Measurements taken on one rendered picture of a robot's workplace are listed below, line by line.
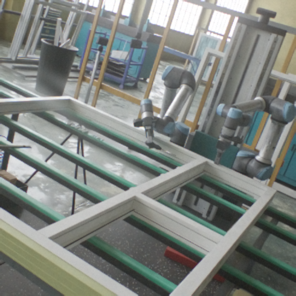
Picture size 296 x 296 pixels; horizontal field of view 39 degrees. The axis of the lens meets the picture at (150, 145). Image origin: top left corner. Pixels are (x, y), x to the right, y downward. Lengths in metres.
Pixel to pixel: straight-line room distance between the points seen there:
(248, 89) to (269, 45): 0.33
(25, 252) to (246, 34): 2.28
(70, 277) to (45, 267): 0.08
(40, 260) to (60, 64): 5.49
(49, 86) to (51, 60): 0.39
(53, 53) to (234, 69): 3.93
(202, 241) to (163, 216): 0.17
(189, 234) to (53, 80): 5.23
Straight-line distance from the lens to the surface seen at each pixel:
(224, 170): 2.39
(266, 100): 2.74
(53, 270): 1.17
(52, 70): 6.55
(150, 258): 1.96
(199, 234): 1.58
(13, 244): 1.24
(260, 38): 3.03
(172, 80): 2.80
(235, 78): 3.05
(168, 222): 1.62
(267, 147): 2.76
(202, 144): 3.06
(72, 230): 1.35
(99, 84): 5.39
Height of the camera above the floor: 1.60
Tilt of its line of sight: 17 degrees down
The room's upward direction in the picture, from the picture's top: 18 degrees clockwise
